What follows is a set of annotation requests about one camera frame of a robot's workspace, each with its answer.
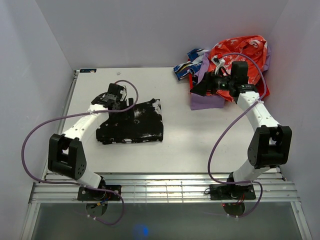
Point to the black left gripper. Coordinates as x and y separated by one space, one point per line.
128 113

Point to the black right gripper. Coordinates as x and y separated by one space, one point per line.
206 84

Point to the black white tie-dye trousers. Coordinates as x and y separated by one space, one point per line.
140 124

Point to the orange white tie-dye garment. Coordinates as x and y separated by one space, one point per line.
254 47

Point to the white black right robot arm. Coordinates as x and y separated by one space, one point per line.
270 144

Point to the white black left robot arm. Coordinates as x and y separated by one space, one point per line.
66 154

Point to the lilac purple garment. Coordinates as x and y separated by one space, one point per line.
198 102

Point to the blue white patterned garment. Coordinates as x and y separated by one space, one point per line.
193 64

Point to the blue label sticker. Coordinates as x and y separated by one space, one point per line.
88 70

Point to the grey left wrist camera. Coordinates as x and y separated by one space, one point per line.
123 91

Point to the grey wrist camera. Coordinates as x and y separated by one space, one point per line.
218 62
123 91

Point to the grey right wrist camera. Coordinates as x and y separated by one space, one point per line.
218 62

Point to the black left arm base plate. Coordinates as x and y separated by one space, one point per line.
97 200

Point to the aluminium table frame rails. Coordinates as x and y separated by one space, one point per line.
174 170

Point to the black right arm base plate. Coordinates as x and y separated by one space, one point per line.
233 197

